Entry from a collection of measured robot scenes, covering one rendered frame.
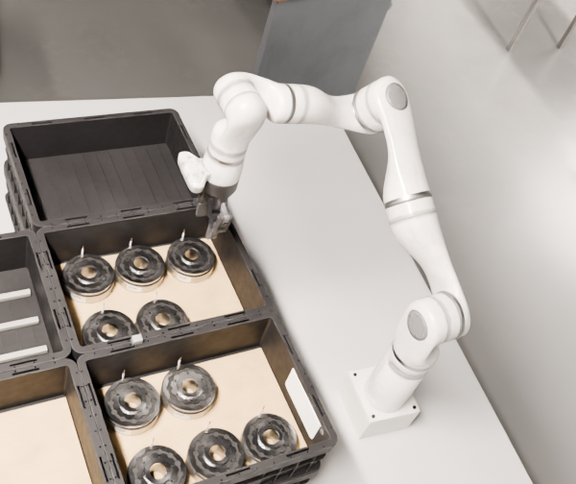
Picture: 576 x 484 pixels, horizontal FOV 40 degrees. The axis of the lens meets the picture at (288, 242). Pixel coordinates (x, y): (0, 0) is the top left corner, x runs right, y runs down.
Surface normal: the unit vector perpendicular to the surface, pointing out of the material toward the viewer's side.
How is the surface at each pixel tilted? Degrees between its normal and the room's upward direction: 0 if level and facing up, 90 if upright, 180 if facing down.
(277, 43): 90
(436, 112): 0
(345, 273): 0
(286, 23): 90
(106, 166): 0
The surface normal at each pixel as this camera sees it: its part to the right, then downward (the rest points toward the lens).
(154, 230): 0.40, 0.76
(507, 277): 0.25, -0.63
